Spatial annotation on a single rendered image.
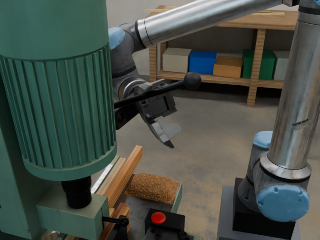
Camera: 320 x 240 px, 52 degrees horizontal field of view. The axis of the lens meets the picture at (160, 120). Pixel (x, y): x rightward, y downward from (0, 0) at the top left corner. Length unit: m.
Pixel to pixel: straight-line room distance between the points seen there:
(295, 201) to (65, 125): 0.73
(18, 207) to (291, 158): 0.71
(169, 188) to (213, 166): 1.63
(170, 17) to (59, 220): 0.63
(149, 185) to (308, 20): 0.58
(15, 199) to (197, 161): 1.99
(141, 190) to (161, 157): 1.69
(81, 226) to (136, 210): 0.21
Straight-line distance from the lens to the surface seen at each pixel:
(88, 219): 0.71
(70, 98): 0.51
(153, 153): 2.65
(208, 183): 2.39
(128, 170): 0.97
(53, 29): 0.47
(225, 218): 1.38
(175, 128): 0.76
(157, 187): 0.91
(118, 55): 0.91
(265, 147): 1.17
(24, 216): 0.74
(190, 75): 0.64
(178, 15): 1.00
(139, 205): 0.91
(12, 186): 0.70
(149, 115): 0.76
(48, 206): 0.75
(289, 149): 0.99
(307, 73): 0.90
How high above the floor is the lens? 1.53
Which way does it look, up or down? 29 degrees down
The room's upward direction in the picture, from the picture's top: straight up
